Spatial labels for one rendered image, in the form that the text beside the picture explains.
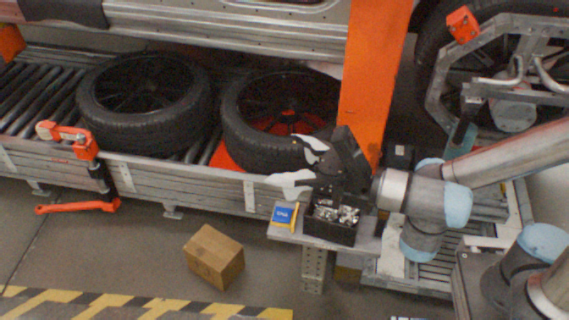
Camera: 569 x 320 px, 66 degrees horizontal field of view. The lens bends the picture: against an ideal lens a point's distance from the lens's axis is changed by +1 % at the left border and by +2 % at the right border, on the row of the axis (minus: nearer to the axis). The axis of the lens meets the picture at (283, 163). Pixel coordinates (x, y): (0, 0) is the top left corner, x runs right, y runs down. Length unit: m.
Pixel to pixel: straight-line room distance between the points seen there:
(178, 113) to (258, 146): 0.44
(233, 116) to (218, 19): 0.43
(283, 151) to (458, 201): 1.22
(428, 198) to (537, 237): 0.36
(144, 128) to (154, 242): 0.57
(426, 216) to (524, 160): 0.20
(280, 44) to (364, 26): 0.75
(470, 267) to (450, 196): 0.50
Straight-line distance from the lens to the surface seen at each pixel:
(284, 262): 2.13
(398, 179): 0.78
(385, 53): 1.33
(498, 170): 0.88
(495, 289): 1.19
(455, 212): 0.79
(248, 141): 1.95
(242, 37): 2.01
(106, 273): 2.26
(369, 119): 1.47
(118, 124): 2.16
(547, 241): 1.08
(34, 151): 2.40
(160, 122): 2.12
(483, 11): 1.72
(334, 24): 1.91
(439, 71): 1.72
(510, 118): 1.70
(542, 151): 0.86
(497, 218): 2.35
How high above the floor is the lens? 1.82
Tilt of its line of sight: 46 degrees down
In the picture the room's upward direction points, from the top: straight up
